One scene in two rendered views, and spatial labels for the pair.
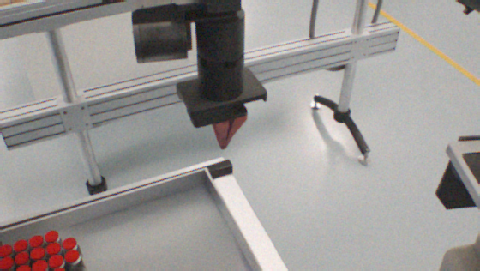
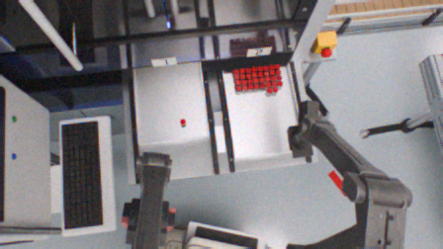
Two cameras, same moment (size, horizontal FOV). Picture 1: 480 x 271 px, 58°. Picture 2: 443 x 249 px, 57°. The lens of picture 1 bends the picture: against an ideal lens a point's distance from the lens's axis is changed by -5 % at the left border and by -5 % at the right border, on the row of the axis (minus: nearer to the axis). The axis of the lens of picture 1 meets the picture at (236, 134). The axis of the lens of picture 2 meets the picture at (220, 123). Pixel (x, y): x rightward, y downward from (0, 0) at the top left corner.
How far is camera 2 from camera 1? 0.99 m
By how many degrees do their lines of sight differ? 53
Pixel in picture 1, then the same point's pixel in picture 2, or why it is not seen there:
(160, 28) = (303, 111)
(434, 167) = not seen: outside the picture
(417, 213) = not seen: outside the picture
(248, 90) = (297, 150)
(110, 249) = (276, 106)
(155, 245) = (274, 123)
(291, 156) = not seen: outside the picture
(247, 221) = (277, 161)
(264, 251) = (261, 163)
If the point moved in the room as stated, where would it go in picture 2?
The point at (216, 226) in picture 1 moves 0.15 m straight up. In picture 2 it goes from (277, 148) to (285, 139)
